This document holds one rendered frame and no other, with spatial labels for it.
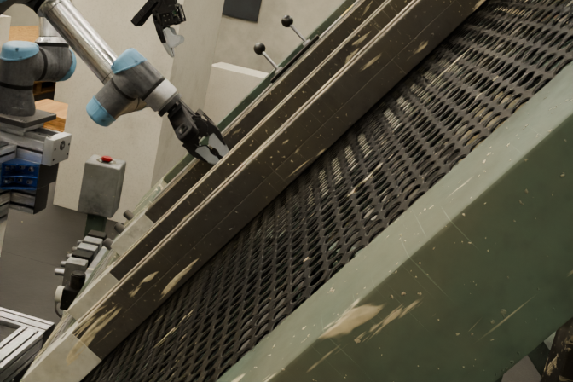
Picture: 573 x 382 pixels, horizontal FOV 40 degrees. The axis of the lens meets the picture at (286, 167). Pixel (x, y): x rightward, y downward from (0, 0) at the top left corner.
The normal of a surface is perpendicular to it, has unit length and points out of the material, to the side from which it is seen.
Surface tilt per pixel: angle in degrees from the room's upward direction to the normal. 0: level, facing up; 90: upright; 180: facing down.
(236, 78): 90
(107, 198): 90
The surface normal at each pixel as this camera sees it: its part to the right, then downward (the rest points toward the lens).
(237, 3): -0.18, 0.19
